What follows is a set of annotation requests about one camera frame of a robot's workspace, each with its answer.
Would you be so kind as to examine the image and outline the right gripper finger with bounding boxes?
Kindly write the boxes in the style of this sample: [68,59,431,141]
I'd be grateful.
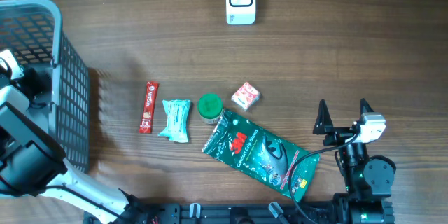
[312,99,334,134]
[360,98,374,115]

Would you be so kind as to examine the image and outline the red white tissue pack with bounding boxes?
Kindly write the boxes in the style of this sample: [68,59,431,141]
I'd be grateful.
[231,82,261,111]

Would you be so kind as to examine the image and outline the green 3M gloves package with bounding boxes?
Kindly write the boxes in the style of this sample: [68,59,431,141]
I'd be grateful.
[202,110,320,202]

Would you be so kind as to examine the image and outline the green lid jar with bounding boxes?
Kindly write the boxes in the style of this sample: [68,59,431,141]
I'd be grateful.
[197,93,223,125]

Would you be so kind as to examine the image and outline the red Nescafe coffee stick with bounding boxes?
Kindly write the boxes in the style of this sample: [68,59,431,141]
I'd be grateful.
[139,81,159,134]

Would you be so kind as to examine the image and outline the teal wet wipes pack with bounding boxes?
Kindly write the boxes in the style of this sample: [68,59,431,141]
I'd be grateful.
[158,99,191,143]

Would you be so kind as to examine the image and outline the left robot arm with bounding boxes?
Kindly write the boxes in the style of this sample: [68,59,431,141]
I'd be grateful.
[1,66,151,223]

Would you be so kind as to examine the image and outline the white barcode scanner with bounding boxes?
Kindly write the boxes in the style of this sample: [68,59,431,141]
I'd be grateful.
[225,0,256,25]

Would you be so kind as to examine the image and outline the grey plastic shopping basket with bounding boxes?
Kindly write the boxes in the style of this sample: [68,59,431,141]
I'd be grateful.
[1,0,90,174]

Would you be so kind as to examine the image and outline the right camera cable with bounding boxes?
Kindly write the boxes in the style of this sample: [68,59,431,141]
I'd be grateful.
[288,132,361,224]

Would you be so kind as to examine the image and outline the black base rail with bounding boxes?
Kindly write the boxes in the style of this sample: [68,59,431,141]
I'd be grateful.
[83,201,396,224]

